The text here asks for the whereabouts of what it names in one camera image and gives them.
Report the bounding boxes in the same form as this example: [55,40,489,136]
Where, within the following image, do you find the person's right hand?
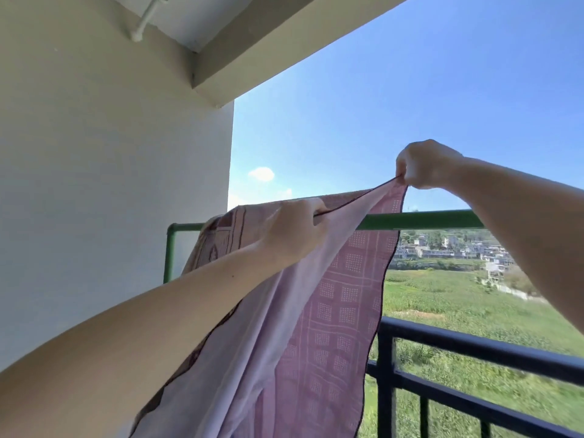
[395,140,465,190]

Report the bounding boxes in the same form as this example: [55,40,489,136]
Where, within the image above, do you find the person's left hand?
[258,198,332,270]

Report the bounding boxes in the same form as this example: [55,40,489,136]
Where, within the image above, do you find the pink patterned cloth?
[129,177,408,438]

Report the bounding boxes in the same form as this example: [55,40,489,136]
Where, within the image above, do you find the person's left forearm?
[0,242,286,438]

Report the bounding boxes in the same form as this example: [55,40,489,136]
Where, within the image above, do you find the person's right forearm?
[445,156,584,335]

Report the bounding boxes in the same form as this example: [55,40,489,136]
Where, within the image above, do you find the distant village buildings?
[391,232,541,299]

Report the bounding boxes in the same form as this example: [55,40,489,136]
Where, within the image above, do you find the black balcony railing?
[367,316,584,438]

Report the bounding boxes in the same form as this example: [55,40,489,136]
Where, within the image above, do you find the white ceiling pipe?
[130,0,170,43]

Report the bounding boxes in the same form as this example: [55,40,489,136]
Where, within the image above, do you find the green drying rail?
[163,209,486,284]

